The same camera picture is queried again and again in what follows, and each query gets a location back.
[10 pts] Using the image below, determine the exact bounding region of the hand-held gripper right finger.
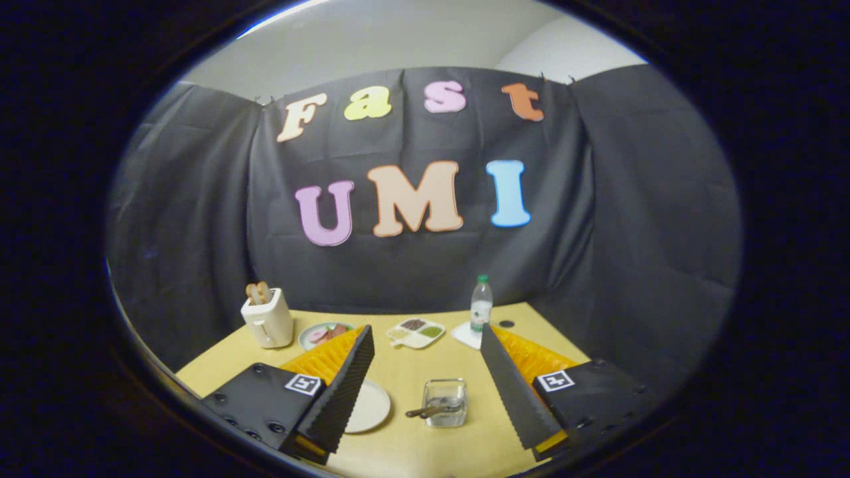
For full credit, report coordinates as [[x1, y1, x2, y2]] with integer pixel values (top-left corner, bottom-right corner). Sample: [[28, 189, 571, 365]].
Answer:
[[479, 323, 658, 462]]

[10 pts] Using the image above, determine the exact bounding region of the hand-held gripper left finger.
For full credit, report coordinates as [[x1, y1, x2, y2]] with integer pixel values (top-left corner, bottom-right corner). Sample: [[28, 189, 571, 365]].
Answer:
[[201, 325, 376, 465]]

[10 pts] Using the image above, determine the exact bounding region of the wooden handled metal fork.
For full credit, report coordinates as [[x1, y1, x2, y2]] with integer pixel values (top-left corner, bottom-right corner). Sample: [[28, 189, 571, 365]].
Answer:
[[415, 397, 462, 418]]

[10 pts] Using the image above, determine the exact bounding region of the wooden handled metal spoon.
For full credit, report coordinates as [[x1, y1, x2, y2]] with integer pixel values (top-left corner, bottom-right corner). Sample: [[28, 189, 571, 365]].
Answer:
[[406, 402, 459, 420]]

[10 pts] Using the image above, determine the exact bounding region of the white round plate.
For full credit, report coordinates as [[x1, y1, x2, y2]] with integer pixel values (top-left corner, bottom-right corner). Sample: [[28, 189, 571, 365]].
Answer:
[[344, 380, 392, 434]]

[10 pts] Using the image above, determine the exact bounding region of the green rimmed food plate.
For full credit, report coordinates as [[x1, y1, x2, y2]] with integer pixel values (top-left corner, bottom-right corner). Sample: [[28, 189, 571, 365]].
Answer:
[[298, 322, 356, 351]]

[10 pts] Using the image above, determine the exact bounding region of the clear glass square container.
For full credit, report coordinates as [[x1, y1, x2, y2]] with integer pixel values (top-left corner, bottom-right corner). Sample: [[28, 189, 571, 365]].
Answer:
[[422, 378, 469, 428]]

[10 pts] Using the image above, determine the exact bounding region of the white square coaster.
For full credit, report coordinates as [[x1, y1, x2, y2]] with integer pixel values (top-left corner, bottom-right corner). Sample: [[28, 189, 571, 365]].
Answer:
[[452, 321, 485, 351]]

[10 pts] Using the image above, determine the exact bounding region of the clear plastic water bottle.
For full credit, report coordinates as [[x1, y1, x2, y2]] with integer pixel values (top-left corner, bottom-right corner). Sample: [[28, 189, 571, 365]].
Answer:
[[470, 275, 493, 334]]

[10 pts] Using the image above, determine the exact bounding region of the white divided grain dish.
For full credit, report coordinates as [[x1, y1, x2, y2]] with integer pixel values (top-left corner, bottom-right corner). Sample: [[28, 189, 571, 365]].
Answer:
[[386, 318, 446, 350]]

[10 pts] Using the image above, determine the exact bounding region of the white toaster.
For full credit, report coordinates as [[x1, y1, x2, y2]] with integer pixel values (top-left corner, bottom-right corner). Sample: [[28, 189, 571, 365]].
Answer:
[[240, 287, 295, 349]]

